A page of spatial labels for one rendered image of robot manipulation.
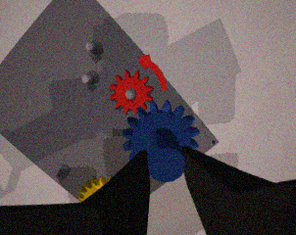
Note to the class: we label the red gear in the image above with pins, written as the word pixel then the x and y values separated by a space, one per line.
pixel 131 82

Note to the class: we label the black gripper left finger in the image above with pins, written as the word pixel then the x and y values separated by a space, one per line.
pixel 119 207

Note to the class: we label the grey board with pegs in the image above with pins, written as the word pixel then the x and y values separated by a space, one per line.
pixel 54 94

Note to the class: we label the blue gear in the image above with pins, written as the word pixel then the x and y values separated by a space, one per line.
pixel 161 133

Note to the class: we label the red curved arrow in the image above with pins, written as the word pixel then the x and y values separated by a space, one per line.
pixel 145 62

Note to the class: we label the yellow gear with black stripe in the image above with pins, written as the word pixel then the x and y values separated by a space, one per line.
pixel 91 187

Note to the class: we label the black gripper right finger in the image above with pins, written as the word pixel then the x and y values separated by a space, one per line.
pixel 230 201

